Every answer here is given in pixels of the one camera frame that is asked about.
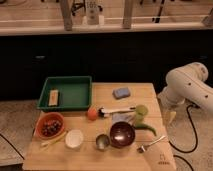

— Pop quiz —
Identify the white small bowl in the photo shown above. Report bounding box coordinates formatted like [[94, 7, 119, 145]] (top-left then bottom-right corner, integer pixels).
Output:
[[65, 129, 84, 149]]

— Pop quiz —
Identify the wooden block in tray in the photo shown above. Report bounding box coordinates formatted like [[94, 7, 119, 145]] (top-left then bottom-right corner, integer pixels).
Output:
[[48, 90, 59, 106]]

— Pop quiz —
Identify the wooden post right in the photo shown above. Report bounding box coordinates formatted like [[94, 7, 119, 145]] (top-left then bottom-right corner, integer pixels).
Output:
[[122, 0, 133, 29]]

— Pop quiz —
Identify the green plastic tray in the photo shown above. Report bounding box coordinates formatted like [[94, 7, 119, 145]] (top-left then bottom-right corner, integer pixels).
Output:
[[37, 76, 92, 112]]

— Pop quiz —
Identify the dark red bowl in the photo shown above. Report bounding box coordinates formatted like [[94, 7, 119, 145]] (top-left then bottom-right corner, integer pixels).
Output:
[[109, 121, 135, 148]]

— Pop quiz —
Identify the wooden post left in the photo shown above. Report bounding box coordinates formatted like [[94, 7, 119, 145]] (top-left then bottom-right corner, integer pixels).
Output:
[[59, 0, 73, 31]]

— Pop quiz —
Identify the orange bowl with berries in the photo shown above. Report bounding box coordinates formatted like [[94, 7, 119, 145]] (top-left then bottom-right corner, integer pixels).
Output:
[[35, 112, 65, 140]]

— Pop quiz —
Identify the green toy vegetable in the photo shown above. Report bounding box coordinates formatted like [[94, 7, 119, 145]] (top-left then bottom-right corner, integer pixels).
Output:
[[133, 105, 157, 135]]

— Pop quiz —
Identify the grey folded cloth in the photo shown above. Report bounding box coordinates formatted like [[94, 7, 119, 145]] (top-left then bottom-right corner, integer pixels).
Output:
[[112, 113, 133, 124]]

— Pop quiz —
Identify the white device on shelf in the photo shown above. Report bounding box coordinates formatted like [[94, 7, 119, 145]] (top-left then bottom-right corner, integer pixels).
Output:
[[85, 0, 99, 25]]

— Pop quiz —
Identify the orange fruit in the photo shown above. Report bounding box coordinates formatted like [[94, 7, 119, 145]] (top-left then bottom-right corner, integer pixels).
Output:
[[87, 107, 98, 121]]

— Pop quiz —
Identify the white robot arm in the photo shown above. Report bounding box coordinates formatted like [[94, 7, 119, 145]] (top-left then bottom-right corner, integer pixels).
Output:
[[157, 62, 213, 125]]

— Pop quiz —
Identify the small metal cup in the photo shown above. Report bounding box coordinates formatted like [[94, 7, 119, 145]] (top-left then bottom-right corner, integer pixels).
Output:
[[96, 134, 110, 150]]

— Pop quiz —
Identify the black power cable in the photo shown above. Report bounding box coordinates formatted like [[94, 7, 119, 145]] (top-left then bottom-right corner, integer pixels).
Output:
[[168, 103, 199, 171]]

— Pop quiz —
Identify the yellow chopstick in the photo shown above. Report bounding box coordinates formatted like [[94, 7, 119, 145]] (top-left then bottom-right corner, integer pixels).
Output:
[[41, 131, 67, 147]]

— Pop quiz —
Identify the wooden post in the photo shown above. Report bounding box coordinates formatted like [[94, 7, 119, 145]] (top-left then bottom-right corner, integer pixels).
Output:
[[59, 0, 73, 31], [122, 0, 133, 29]]

